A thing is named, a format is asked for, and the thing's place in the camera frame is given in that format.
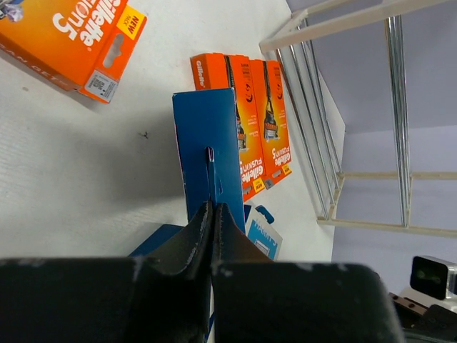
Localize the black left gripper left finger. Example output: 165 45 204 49
1 202 213 342

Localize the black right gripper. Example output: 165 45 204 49
399 304 456 342

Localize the orange Gillette Fusion5 box middle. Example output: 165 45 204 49
189 52 267 203

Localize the orange Gillette Fusion5 box right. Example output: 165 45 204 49
250 59 291 189

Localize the cream metal-rod shelf rack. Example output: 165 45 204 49
259 1 456 238

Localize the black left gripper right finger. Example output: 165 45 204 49
212 204 405 342

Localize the blue Harry's razor box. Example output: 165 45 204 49
244 204 283 261
133 88 245 342

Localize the orange gillette fusion5 box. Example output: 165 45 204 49
1 0 147 104
250 59 291 189
189 52 267 203

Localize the orange Gillette Fusion5 box left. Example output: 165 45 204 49
1 0 147 104

